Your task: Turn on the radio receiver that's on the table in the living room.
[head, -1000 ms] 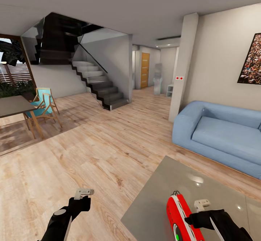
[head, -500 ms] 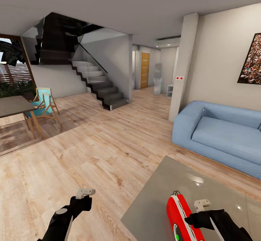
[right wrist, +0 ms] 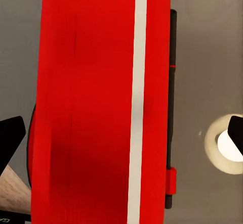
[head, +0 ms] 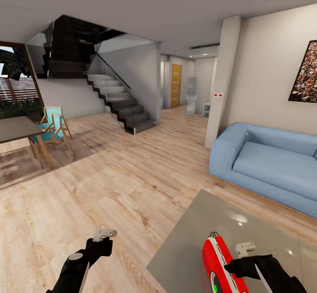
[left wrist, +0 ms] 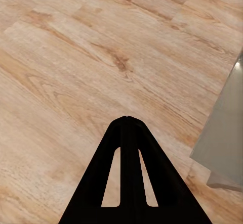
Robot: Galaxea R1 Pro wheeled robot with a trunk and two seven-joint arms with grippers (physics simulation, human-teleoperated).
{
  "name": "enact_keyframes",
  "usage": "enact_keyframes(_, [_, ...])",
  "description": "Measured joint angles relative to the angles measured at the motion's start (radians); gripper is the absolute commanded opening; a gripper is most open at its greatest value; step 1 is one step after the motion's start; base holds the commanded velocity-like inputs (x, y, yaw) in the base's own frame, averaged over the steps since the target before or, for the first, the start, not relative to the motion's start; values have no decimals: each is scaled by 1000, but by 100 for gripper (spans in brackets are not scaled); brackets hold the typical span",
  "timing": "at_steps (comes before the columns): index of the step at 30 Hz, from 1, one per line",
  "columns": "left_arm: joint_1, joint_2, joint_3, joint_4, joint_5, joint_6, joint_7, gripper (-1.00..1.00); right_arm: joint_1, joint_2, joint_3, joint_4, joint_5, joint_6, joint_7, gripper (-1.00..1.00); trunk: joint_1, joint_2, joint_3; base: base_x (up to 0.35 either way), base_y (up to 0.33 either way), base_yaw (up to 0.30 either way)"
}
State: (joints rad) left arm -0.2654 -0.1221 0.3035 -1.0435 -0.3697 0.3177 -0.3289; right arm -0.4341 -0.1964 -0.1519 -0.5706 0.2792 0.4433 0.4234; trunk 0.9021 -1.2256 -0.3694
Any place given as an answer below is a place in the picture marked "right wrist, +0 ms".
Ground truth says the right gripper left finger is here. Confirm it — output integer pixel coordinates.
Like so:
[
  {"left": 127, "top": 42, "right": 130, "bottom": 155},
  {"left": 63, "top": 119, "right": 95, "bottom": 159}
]
[{"left": 0, "top": 116, "right": 26, "bottom": 175}]

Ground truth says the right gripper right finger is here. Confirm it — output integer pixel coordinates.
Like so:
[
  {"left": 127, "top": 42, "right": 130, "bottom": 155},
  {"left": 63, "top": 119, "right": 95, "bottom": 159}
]
[{"left": 228, "top": 116, "right": 243, "bottom": 155}]

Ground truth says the radio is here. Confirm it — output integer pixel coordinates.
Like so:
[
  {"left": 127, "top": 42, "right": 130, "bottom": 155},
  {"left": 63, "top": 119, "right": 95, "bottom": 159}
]
[{"left": 26, "top": 0, "right": 177, "bottom": 224}]

